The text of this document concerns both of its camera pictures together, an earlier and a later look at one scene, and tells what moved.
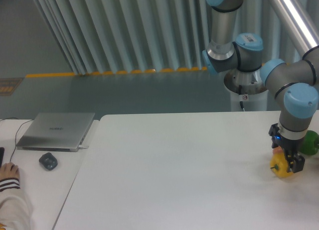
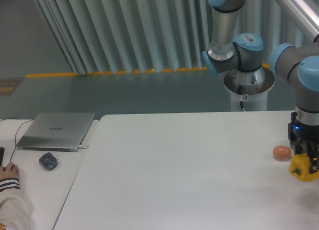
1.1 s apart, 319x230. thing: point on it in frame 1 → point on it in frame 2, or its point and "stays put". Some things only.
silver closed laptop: [57, 131] stays put
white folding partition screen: [124, 32] stays put
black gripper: [291, 147] → [297, 130]
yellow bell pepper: [279, 165] → [299, 167]
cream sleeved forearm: [16, 212] stays put
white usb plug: [80, 147] stays put
